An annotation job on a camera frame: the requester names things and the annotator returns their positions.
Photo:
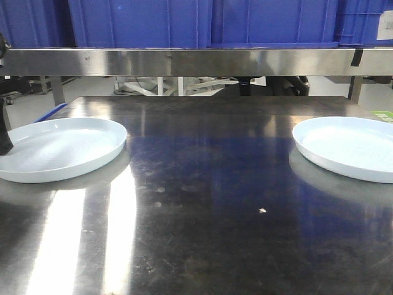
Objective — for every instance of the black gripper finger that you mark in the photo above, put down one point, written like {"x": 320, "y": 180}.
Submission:
{"x": 6, "y": 144}

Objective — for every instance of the light blue plate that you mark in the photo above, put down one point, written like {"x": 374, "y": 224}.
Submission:
{"x": 350, "y": 146}
{"x": 61, "y": 149}

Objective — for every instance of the blue bin on shelf left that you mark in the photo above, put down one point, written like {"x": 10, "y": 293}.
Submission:
{"x": 37, "y": 24}

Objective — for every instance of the blue bin on shelf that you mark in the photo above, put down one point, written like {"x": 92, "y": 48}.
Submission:
{"x": 273, "y": 24}
{"x": 37, "y": 24}
{"x": 142, "y": 24}

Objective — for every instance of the blue bin on shelf middle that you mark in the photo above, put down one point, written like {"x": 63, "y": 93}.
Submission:
{"x": 142, "y": 24}

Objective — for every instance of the blue bin on shelf right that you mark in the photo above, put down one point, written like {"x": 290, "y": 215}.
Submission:
{"x": 273, "y": 24}

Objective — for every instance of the stainless steel shelf rack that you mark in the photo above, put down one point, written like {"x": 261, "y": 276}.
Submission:
{"x": 315, "y": 63}

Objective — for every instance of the black tape strip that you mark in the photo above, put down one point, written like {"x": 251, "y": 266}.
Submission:
{"x": 357, "y": 57}

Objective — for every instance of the green sheet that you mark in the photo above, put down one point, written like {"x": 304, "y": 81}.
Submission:
{"x": 386, "y": 116}

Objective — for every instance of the white paper label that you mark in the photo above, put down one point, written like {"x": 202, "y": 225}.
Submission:
{"x": 385, "y": 26}

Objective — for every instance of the white metal frame background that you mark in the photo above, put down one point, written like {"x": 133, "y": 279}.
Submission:
{"x": 170, "y": 86}

